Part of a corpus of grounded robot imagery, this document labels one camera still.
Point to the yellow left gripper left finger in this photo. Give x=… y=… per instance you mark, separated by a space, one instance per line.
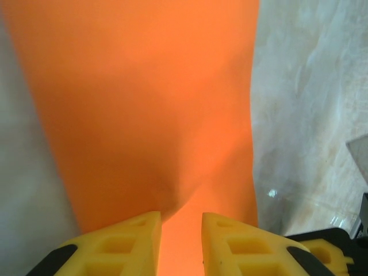
x=115 y=253

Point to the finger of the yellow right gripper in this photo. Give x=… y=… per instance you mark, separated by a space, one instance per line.
x=325 y=254

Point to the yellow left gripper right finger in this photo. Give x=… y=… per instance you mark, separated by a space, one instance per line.
x=244 y=253

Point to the orange paper sheet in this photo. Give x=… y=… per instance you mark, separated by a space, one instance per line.
x=143 y=86

